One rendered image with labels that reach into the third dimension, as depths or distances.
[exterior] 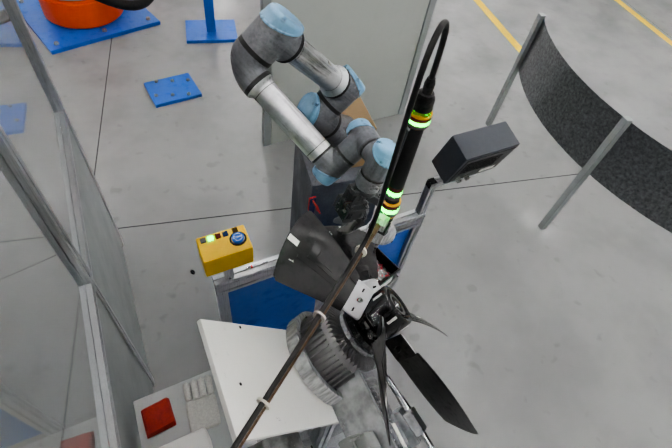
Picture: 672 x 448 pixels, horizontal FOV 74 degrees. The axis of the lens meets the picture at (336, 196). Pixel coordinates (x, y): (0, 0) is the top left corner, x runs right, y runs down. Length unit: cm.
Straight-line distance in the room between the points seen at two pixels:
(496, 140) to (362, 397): 104
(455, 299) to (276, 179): 140
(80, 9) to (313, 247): 375
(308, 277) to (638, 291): 265
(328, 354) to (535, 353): 179
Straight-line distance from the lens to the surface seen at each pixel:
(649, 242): 378
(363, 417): 123
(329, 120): 163
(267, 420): 104
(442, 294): 276
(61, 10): 462
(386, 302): 118
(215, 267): 149
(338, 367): 120
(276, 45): 129
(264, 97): 130
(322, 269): 112
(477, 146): 171
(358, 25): 303
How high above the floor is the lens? 229
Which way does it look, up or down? 49 degrees down
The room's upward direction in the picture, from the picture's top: 10 degrees clockwise
